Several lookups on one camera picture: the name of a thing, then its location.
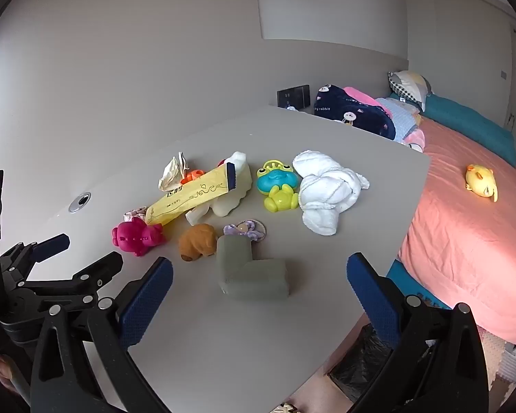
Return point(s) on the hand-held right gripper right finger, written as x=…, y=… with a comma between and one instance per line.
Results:
x=372, y=301

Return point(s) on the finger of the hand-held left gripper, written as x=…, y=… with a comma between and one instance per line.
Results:
x=99, y=269
x=51, y=244

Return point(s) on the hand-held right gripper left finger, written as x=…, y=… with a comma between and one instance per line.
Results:
x=146, y=305

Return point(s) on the bin with black bag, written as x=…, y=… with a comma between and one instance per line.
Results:
x=361, y=361

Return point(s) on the yellow snack packet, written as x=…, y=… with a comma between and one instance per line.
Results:
x=185, y=198

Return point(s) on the white paper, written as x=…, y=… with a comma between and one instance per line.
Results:
x=327, y=189
x=170, y=176

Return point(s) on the green blue frog toy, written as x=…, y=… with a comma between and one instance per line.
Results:
x=277, y=183

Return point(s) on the white foam block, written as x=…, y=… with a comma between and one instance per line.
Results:
x=236, y=167

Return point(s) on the person's left hand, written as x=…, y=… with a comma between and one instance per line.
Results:
x=2, y=365

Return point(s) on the pink pig toy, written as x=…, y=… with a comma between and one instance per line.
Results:
x=133, y=234

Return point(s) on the small floral cloth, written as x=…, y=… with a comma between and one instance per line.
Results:
x=135, y=213

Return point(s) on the brown dog toy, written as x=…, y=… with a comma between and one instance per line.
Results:
x=195, y=241

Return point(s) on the grey foam corner guard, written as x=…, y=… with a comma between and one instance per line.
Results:
x=249, y=279

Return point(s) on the bed with pink sheet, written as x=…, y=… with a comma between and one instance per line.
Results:
x=464, y=232

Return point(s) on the orange rubber toy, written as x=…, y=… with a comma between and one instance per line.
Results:
x=192, y=176

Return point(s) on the yellow plush duck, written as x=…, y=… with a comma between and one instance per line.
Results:
x=479, y=180

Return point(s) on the light pink fluffy blanket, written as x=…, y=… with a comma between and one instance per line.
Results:
x=415, y=140

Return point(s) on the navy printed blanket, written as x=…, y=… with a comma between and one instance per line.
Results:
x=370, y=116

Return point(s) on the light blue blanket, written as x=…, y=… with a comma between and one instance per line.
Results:
x=402, y=116

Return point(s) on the teal pillow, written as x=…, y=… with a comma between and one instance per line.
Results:
x=468, y=127

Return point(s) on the patchwork pillow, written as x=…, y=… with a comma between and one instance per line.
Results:
x=408, y=86

